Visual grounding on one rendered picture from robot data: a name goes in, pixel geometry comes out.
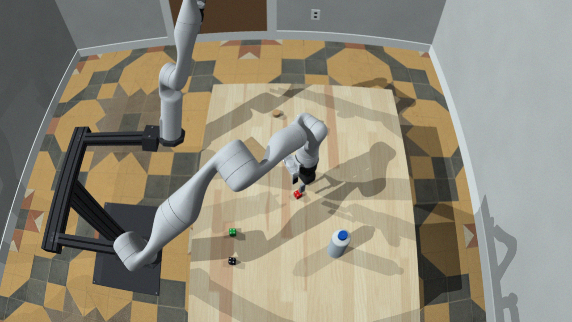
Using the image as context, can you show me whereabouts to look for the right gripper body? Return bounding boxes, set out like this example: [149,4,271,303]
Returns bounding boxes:
[282,151,319,185]

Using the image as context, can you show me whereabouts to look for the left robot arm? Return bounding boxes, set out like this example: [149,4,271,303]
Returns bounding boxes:
[159,0,202,141]

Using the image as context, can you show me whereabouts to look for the grey bottle with blue cap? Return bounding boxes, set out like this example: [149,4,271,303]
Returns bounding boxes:
[327,229,351,258]

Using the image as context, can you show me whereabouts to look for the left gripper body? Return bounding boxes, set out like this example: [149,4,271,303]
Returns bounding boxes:
[197,0,206,22]

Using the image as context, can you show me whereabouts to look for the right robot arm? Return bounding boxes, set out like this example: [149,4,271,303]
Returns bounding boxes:
[114,113,328,271]

